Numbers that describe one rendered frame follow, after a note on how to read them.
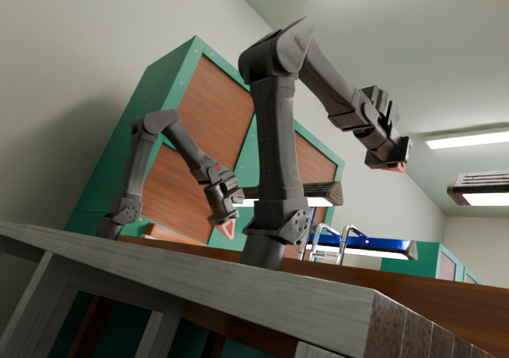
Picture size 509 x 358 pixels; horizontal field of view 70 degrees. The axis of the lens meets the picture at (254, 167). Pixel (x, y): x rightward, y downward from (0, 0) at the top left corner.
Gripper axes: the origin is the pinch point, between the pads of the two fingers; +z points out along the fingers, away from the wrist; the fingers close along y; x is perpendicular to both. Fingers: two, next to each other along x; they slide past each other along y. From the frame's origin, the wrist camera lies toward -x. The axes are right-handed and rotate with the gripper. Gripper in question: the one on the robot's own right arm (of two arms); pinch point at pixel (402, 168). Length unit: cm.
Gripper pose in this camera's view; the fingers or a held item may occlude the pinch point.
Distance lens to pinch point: 98.9
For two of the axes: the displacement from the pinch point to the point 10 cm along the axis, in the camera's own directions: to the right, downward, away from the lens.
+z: 6.6, 4.7, 5.8
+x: -3.0, 8.8, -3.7
